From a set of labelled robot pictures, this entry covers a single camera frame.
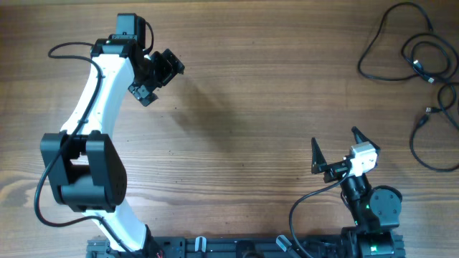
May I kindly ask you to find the thin black USB cable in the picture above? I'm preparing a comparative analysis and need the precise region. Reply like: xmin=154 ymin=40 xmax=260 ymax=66
xmin=356 ymin=1 xmax=459 ymax=173

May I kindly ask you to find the thick black USB cable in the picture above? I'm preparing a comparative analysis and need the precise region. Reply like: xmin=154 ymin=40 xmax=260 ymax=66
xmin=399 ymin=32 xmax=459 ymax=131

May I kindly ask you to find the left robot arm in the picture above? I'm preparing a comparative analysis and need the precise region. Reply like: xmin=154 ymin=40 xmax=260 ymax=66
xmin=39 ymin=13 xmax=184 ymax=257

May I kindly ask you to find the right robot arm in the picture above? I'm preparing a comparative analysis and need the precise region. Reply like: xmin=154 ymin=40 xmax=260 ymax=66
xmin=311 ymin=127 xmax=406 ymax=257

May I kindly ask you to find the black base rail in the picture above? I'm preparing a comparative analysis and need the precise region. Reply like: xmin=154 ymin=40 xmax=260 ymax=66
xmin=85 ymin=234 xmax=407 ymax=258

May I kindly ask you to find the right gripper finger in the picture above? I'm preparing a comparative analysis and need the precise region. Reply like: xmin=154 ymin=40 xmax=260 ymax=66
xmin=311 ymin=138 xmax=327 ymax=174
xmin=351 ymin=126 xmax=381 ymax=151

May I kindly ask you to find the left camera black cable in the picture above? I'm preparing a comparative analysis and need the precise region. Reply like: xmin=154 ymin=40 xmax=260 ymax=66
xmin=32 ymin=41 xmax=137 ymax=258

